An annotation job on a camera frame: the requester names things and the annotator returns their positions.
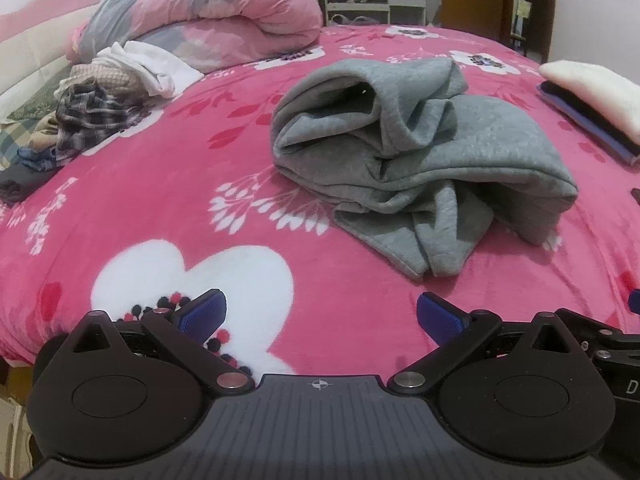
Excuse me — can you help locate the folded white sweater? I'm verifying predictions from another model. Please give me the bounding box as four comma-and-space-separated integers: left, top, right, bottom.
539, 60, 640, 147

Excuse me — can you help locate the folded blue garment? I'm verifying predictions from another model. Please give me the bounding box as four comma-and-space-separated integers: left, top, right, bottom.
536, 84, 640, 167

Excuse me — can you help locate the pink grey rolled quilt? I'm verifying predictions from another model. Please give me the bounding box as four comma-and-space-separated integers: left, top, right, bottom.
72, 0, 323, 73

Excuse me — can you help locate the white shelf desk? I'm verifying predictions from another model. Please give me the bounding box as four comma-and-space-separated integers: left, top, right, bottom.
317, 0, 435, 27

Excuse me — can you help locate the beige knit garment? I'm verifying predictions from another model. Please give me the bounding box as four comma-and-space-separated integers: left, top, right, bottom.
70, 57, 147, 104

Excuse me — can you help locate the dark grey garment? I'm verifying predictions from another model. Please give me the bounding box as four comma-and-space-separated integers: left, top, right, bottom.
0, 165, 48, 207

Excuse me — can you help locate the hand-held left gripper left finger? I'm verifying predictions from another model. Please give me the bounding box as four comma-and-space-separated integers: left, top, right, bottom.
65, 289, 255, 395

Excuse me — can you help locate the pink floral blanket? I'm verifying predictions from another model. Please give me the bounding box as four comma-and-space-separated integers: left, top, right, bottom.
0, 24, 640, 376

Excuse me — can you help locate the blue denim garment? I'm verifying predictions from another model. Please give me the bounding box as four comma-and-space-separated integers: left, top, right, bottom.
17, 145, 63, 171

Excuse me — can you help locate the dark brown door frame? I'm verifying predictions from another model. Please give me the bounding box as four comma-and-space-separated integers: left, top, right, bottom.
500, 0, 560, 65

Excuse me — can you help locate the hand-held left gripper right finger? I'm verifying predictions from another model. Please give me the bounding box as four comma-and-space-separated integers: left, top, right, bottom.
387, 291, 587, 396

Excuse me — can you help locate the wooden door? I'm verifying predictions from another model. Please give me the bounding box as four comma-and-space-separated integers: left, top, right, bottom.
442, 0, 517, 45

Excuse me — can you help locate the pink white headboard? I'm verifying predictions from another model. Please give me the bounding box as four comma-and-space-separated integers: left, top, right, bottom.
0, 0, 113, 111

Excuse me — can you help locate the plaid garment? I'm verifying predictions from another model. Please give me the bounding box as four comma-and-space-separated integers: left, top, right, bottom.
54, 82, 152, 162

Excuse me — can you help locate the white garment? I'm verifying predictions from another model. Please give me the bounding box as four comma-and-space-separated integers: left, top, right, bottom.
97, 41, 204, 99

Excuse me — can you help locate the tan garment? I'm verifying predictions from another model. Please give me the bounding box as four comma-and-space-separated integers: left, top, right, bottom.
27, 112, 66, 153

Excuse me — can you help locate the green checked pillow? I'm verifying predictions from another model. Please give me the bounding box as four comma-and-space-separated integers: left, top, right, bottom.
0, 72, 71, 161

